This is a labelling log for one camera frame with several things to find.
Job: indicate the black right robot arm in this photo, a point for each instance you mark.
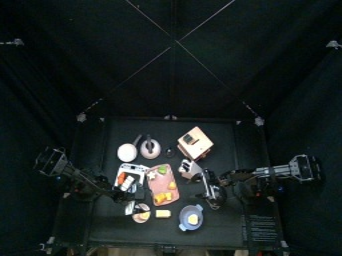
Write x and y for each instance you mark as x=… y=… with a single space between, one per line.
x=275 y=171

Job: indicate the white toy food piece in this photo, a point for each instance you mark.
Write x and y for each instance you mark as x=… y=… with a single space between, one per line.
x=128 y=182

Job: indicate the orange toy food slice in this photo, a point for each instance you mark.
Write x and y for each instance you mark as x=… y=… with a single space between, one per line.
x=159 y=198

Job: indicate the yellow toy food cube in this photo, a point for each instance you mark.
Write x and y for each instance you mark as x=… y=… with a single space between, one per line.
x=168 y=196

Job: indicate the grey frame corner bracket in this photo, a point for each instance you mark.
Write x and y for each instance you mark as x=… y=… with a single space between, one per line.
x=169 y=117
x=81 y=116
x=332 y=44
x=17 y=42
x=259 y=120

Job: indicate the white star toy cookie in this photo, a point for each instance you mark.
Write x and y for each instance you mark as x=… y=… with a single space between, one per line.
x=152 y=174

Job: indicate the yellow toy butter block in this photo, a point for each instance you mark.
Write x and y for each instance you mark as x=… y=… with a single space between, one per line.
x=163 y=213

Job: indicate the white text label sticker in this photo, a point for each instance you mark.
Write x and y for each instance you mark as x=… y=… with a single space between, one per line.
x=261 y=228

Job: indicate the pink cutting board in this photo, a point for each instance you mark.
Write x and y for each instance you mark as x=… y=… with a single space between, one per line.
x=161 y=188

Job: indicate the white toy frying pan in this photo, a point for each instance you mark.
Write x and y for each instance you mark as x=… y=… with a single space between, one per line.
x=126 y=152

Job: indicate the orange toy carrot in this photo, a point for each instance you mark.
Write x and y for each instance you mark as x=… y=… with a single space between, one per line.
x=120 y=178

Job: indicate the wooden toy oven box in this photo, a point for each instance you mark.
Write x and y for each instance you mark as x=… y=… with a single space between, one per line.
x=195 y=142

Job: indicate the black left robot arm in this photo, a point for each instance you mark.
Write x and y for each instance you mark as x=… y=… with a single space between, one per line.
x=73 y=173

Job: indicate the toy fried egg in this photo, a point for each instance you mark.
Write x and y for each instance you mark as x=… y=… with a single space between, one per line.
x=192 y=219

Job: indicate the yellow toy cheese wedge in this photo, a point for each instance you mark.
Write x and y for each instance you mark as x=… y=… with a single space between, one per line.
x=171 y=185

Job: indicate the green toy vegetable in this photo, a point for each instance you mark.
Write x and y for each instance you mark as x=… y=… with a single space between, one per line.
x=161 y=169

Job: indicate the blue toy pan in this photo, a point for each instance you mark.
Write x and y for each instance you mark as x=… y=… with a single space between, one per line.
x=191 y=218

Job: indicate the silver toy toaster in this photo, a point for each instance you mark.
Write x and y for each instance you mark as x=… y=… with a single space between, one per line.
x=189 y=169

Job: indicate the small black round object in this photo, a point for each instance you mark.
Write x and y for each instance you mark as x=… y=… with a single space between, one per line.
x=168 y=152

